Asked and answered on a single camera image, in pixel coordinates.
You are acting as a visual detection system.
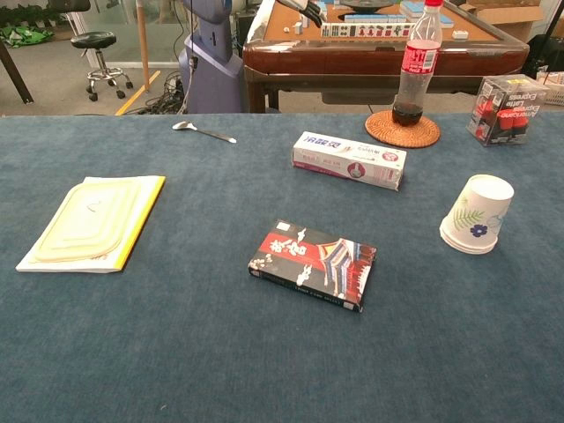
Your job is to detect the wooden pole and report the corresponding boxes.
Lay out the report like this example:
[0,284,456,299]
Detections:
[135,0,152,93]

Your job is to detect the black swivel stool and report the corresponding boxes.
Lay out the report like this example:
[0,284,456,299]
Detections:
[70,30,135,103]

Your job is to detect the metal spoon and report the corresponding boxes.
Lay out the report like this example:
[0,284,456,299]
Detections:
[171,120,238,145]

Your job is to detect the white book with yellow spine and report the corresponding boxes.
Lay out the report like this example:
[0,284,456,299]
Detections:
[15,175,167,275]

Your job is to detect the blue-backed mahjong tile row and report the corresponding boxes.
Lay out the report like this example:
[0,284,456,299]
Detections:
[344,13,401,24]

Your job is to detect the cardboard box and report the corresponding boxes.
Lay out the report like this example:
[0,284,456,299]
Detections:
[457,0,550,43]

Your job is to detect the brown mahjong table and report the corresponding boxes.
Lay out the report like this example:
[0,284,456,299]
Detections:
[241,0,531,115]

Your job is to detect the cream plastic container lid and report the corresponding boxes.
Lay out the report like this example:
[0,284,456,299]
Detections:
[29,177,143,264]

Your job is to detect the stacked blue mahjong tiles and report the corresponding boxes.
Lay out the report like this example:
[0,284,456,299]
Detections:
[399,0,427,19]

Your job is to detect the green plant heap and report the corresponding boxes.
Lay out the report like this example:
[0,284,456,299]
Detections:
[0,24,56,48]

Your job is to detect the white pink toothpaste box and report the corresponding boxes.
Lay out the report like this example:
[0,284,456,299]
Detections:
[292,130,408,192]

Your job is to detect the white plastic basket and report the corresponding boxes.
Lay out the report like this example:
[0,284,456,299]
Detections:
[535,70,564,107]

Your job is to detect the black slanted table leg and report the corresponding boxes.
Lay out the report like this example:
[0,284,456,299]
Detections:
[0,39,35,106]

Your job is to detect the face-up mahjong tile row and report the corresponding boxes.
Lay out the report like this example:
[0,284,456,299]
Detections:
[320,22,418,39]

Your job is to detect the black red illustrated book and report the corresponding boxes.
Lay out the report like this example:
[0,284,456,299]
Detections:
[248,219,378,314]

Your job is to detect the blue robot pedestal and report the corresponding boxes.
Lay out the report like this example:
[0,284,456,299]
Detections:
[178,0,247,115]

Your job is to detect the white floral paper cup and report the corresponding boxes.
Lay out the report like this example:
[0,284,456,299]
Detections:
[438,174,516,256]

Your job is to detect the cola bottle with red cap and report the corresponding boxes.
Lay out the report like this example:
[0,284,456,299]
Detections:
[391,0,443,128]

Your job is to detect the round woven rattan coaster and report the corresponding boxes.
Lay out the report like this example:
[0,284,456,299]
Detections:
[364,109,442,149]

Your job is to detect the black silver background robot hand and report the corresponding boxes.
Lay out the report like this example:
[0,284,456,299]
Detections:
[276,0,328,29]

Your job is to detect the black floor cable bundle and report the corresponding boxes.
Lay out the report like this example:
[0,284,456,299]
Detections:
[131,72,191,115]

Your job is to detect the clear coffee capsule box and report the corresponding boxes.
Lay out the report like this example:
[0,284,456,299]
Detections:
[465,73,552,147]

